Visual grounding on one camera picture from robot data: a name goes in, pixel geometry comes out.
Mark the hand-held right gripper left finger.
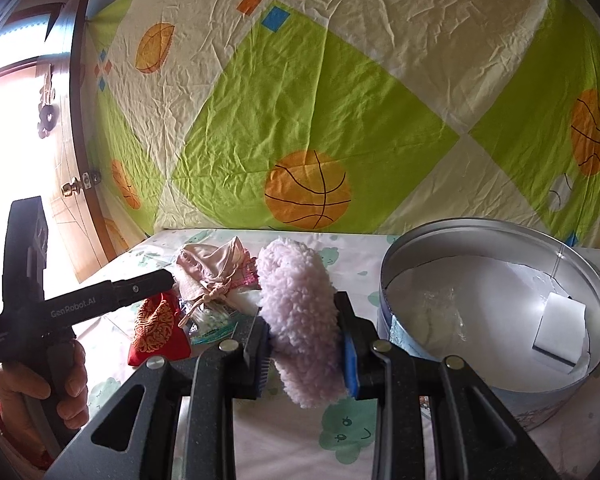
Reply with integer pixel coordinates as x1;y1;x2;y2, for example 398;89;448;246
45;320;273;480

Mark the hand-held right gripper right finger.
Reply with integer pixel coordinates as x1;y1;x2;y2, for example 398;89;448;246
332;290;556;480

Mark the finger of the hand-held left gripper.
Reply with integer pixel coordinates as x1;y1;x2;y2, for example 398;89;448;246
112;269;175;307

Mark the red gold embroidered pouch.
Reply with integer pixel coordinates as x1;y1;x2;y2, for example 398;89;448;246
129;291;191;365

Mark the fluffy pale pink plush item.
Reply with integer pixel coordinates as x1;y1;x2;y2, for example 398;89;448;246
256;239;350;409

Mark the teal cotton swab packet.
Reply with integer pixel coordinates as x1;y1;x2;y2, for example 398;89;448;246
180;300;246;346

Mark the pink drawstring bag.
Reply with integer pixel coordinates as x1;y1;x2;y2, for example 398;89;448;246
174;239;258;307

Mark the white cloth with pink edge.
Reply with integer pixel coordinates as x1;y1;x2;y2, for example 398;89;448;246
225;257;262;315

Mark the round metal tin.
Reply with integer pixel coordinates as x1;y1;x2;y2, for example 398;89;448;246
377;218;600;432

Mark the person's left hand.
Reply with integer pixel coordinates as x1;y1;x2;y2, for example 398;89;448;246
0;339;90;436

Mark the cloud print table cloth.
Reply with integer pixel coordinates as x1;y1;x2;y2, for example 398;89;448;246
70;227;600;480

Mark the brass door knob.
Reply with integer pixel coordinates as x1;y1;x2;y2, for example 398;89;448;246
61;172;103;197

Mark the wooden door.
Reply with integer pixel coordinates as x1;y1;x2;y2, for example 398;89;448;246
0;0;105;321

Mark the hanging door ornament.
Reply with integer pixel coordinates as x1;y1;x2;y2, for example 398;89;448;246
36;67;62;140

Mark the white folded card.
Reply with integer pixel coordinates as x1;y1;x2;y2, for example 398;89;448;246
532;292;587;365

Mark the basketball print bed sheet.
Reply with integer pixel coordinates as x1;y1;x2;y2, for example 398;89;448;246
82;0;600;250

